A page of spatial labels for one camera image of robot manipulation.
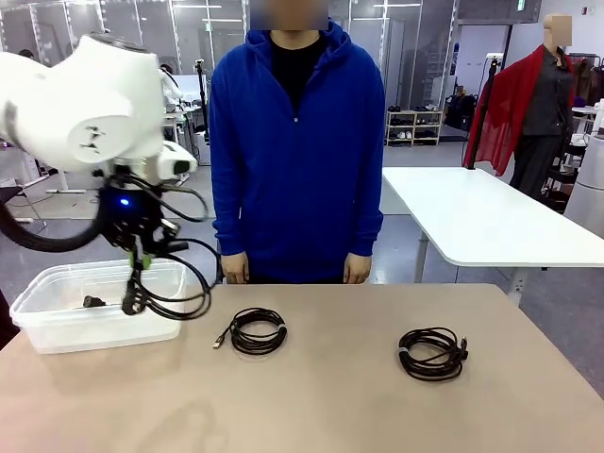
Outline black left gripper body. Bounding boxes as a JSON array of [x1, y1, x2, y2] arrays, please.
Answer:
[[98, 184, 180, 251]]

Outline black power cord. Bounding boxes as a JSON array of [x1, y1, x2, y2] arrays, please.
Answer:
[[120, 235, 224, 323], [70, 293, 125, 311]]

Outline thin black USB cable coil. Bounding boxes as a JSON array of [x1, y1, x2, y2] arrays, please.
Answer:
[[211, 307, 289, 356]]

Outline black USB extension cable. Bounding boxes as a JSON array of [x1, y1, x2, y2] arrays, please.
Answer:
[[397, 327, 470, 383]]

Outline person's right forearm blue sleeve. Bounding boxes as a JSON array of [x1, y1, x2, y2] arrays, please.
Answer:
[[210, 178, 249, 259]]

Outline person's left forearm blue sleeve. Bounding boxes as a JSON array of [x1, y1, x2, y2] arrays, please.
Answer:
[[346, 178, 384, 259]]

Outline person's right hand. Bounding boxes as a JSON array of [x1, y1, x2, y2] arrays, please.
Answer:
[[220, 253, 250, 284]]

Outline person's left hand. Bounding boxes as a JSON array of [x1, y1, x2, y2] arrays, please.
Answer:
[[343, 254, 371, 284]]

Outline clear plastic storage bin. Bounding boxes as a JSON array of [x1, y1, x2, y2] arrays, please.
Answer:
[[8, 258, 188, 355]]

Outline black folding chair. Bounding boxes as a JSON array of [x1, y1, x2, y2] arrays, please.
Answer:
[[0, 185, 48, 246]]

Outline person in blue hoodie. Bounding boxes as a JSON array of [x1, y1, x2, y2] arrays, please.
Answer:
[[209, 0, 386, 285]]

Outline wooden shoe rack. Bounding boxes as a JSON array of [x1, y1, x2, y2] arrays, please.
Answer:
[[385, 109, 445, 147]]

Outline large white table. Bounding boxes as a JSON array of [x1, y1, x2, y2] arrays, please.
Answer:
[[381, 165, 604, 308]]

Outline red shawl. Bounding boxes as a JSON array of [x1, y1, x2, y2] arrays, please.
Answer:
[[463, 44, 575, 178]]

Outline black tripod stand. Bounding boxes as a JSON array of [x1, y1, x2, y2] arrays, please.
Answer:
[[469, 52, 503, 171]]

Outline mannequin in grey shirt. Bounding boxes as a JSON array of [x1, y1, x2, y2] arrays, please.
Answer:
[[509, 12, 578, 199]]

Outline white cylindrical machine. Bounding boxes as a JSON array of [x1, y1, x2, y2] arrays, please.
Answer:
[[562, 136, 604, 223]]

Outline clothes rack with garments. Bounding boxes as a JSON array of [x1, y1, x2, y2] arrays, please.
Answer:
[[564, 51, 604, 112]]

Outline thin black wrist camera cable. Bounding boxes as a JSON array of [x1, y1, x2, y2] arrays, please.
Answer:
[[126, 174, 210, 224]]

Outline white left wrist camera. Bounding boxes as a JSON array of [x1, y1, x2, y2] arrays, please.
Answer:
[[158, 141, 199, 183]]

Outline left arm black cable sleeve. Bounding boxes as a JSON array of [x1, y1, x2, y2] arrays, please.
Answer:
[[0, 197, 104, 254]]

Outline black camera stand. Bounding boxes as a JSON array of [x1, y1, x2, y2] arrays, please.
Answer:
[[193, 59, 213, 143]]

